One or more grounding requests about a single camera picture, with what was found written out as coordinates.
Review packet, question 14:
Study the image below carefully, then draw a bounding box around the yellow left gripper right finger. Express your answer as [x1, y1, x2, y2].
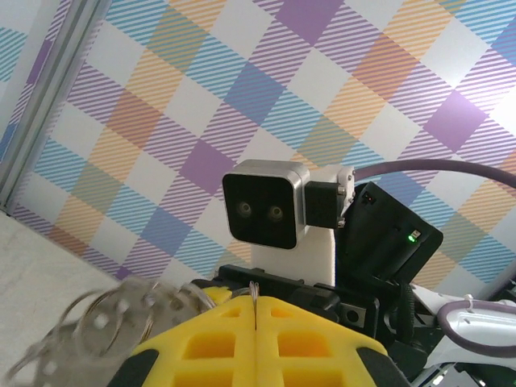
[256, 296, 412, 387]

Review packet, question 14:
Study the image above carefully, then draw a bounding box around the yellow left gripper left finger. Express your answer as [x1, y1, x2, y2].
[106, 296, 258, 387]

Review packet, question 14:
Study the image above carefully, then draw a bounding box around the silver keyring chain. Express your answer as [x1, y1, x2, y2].
[7, 277, 261, 384]

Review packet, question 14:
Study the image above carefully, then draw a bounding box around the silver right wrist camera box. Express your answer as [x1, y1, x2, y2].
[222, 159, 356, 251]

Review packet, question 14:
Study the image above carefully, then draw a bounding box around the aluminium corner post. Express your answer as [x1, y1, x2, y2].
[0, 0, 112, 213]

